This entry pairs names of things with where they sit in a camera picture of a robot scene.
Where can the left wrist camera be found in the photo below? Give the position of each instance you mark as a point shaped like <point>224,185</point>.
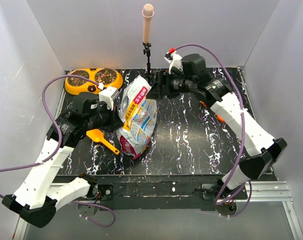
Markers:
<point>108,95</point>

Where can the white cartoon pet food bag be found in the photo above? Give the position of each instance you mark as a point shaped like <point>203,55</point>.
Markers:
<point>139,116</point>

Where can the orange curved toy track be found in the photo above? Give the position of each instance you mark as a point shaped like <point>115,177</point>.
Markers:
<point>220,118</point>

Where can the pink microphone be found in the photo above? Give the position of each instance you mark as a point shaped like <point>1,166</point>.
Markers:
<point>147,13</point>

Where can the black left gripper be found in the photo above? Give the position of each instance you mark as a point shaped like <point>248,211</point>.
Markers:
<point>115,123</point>

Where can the black tripod stand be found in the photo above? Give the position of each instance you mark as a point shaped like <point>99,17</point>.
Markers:
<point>148,74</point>

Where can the yellow plastic food scoop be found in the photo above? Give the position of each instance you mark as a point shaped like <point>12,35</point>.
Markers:
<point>97,136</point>

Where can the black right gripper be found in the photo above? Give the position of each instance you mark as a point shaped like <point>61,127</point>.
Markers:
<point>156,91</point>

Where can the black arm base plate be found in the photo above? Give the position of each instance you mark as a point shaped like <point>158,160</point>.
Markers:
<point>152,192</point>

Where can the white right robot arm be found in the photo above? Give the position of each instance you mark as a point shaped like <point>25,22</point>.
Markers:
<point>259,150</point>

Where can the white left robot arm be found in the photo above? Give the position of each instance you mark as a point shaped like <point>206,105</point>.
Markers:
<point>35,201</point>

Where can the yellow double pet bowl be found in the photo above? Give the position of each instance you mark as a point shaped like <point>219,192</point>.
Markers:
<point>107,76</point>

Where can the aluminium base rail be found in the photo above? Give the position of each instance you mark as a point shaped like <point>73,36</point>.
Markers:
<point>264,212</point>

